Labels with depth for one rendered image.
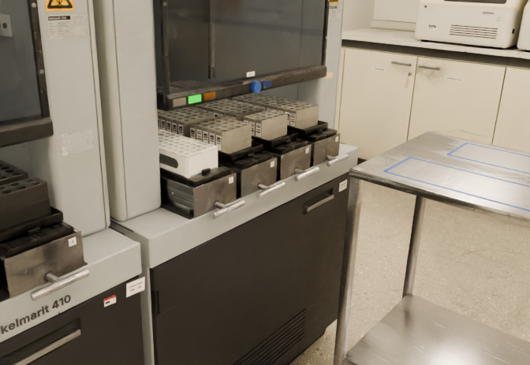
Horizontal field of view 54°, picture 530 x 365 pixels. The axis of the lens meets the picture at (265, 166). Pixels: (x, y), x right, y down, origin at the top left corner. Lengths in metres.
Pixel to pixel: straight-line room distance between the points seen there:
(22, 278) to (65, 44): 0.40
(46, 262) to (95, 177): 0.20
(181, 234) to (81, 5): 0.49
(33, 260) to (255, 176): 0.56
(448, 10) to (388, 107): 0.69
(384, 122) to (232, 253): 2.35
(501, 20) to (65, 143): 2.59
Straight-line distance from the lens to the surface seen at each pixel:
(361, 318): 2.13
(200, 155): 1.16
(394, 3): 4.10
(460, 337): 1.67
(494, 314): 2.34
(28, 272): 0.95
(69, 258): 0.97
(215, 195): 1.17
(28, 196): 0.99
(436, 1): 3.31
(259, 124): 1.37
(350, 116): 3.61
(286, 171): 1.36
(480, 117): 3.26
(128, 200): 1.13
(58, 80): 0.98
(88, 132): 1.03
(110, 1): 1.03
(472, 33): 3.24
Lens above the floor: 1.23
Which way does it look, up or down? 20 degrees down
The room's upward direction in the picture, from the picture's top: 2 degrees clockwise
